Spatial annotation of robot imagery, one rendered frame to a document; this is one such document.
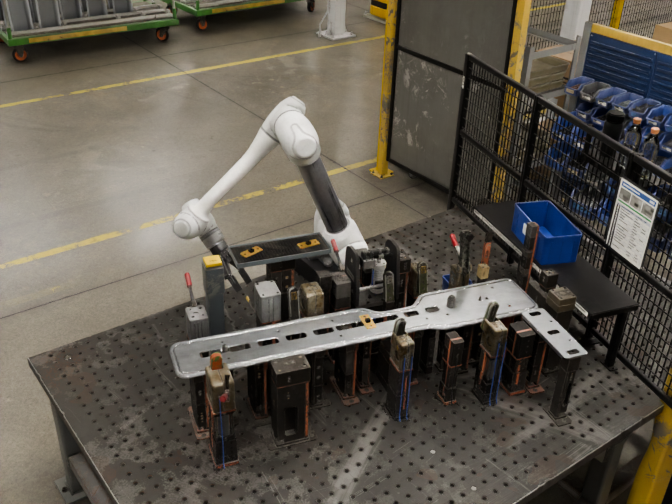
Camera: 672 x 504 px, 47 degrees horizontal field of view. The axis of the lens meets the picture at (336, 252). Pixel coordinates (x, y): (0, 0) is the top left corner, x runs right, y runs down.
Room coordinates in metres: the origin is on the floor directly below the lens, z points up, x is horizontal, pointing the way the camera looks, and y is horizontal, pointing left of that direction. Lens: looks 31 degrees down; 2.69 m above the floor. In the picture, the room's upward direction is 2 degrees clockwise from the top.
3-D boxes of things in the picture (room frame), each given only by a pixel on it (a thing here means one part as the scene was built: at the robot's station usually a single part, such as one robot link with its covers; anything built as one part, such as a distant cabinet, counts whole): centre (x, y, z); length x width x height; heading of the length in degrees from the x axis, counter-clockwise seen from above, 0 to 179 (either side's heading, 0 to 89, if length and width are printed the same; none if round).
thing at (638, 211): (2.59, -1.11, 1.30); 0.23 x 0.02 x 0.31; 22
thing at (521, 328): (2.34, -0.70, 0.84); 0.11 x 0.10 x 0.28; 22
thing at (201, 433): (2.08, 0.46, 0.84); 0.18 x 0.06 x 0.29; 22
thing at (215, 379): (1.92, 0.35, 0.88); 0.15 x 0.11 x 0.36; 22
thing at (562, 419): (2.19, -0.84, 0.84); 0.11 x 0.06 x 0.29; 22
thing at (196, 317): (2.25, 0.49, 0.88); 0.11 x 0.10 x 0.36; 22
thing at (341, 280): (2.48, -0.02, 0.89); 0.13 x 0.11 x 0.38; 22
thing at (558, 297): (2.46, -0.86, 0.88); 0.08 x 0.08 x 0.36; 22
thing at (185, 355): (2.30, -0.11, 1.00); 1.38 x 0.22 x 0.02; 112
